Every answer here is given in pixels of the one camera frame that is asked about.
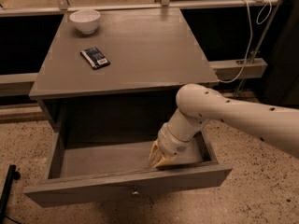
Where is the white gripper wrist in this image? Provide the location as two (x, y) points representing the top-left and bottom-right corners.
(149, 123), (187, 168)

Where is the grey top drawer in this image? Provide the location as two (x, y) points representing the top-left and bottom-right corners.
(22, 130), (234, 209)

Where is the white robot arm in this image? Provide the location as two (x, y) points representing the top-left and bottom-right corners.
(149, 84), (299, 168)

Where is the grey wooden drawer cabinet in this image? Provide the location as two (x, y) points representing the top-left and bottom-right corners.
(30, 8), (217, 148)

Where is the dark blue snack packet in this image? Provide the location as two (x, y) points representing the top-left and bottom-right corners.
(80, 47), (110, 70)

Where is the metal tripod stand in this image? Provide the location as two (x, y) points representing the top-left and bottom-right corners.
(233, 0), (291, 99)

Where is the black floor stand leg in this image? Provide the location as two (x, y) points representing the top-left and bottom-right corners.
(0, 164), (21, 224)

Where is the white ceramic bowl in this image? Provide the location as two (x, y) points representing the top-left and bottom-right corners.
(69, 9), (101, 35)

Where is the grey metal railing frame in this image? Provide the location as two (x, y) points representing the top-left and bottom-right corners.
(0, 0), (281, 98)

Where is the white hanging cable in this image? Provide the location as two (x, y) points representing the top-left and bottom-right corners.
(216, 0), (273, 85)

